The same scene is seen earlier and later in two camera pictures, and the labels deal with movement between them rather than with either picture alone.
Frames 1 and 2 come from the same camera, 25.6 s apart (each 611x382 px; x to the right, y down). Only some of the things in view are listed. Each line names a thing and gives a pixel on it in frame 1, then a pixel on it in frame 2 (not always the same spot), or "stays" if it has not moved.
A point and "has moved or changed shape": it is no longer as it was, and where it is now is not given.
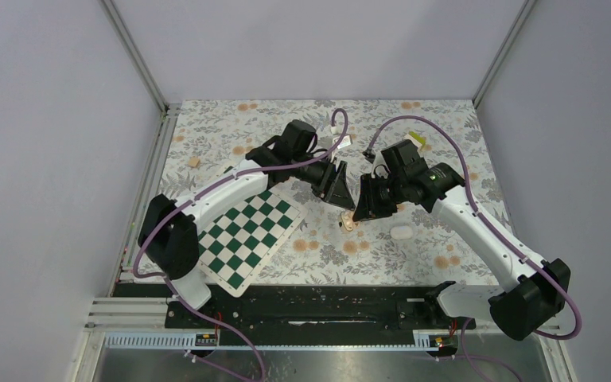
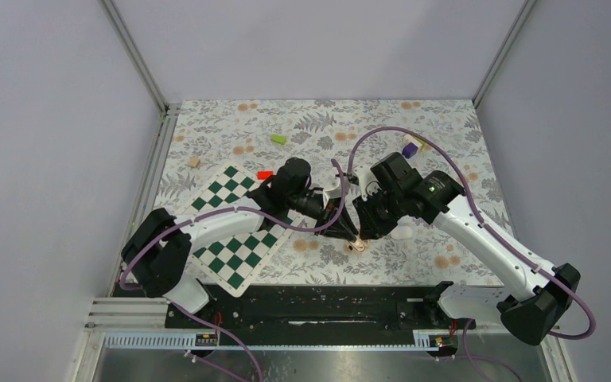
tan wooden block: [194, 161] stays
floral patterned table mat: [342, 244] stays
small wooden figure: [347, 219] has moved or changed shape
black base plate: [319, 308] stays
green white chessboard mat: [235, 247] stays
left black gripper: [332, 186] -> [342, 228]
